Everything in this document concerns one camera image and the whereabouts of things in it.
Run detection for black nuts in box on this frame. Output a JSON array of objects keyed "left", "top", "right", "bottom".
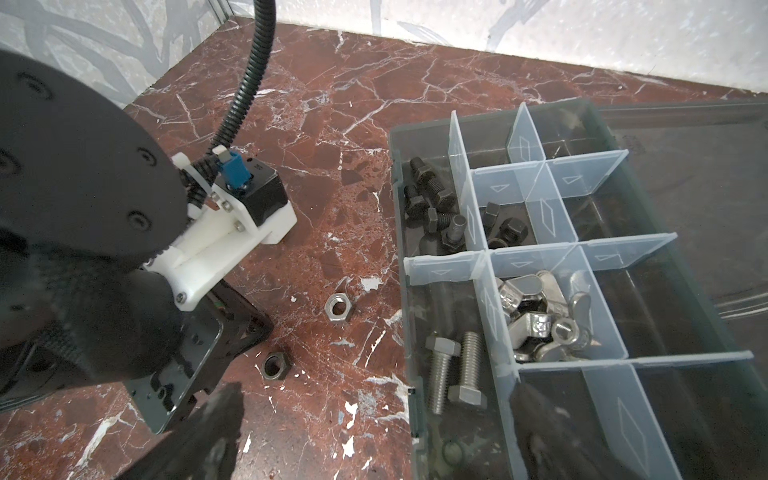
[{"left": 481, "top": 202, "right": 530, "bottom": 249}]

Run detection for silver hex nut loose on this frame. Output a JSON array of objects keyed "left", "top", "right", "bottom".
[{"left": 324, "top": 293, "right": 353, "bottom": 323}]

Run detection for grey plastic organizer box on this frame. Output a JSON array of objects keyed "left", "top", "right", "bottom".
[{"left": 389, "top": 99, "right": 767, "bottom": 479}]

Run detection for black screws in box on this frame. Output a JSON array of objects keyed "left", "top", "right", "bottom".
[{"left": 403, "top": 157, "right": 468, "bottom": 256}]

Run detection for wing nuts in box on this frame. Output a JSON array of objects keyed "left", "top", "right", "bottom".
[{"left": 496, "top": 270, "right": 600, "bottom": 364}]

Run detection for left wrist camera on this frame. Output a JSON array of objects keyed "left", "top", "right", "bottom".
[{"left": 146, "top": 146, "right": 297, "bottom": 312}]

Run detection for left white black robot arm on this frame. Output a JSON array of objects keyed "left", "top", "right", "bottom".
[{"left": 1, "top": 1, "right": 297, "bottom": 434}]

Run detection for dark hex nut loose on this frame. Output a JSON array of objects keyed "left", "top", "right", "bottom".
[{"left": 262, "top": 351, "right": 292, "bottom": 381}]

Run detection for silver hex bolt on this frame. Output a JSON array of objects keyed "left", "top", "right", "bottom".
[
  {"left": 448, "top": 331, "right": 487, "bottom": 409},
  {"left": 426, "top": 336, "right": 461, "bottom": 415}
]

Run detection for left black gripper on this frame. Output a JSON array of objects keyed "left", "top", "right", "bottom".
[{"left": 119, "top": 280, "right": 274, "bottom": 479}]

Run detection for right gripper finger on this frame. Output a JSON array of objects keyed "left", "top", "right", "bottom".
[{"left": 509, "top": 384, "right": 640, "bottom": 479}]

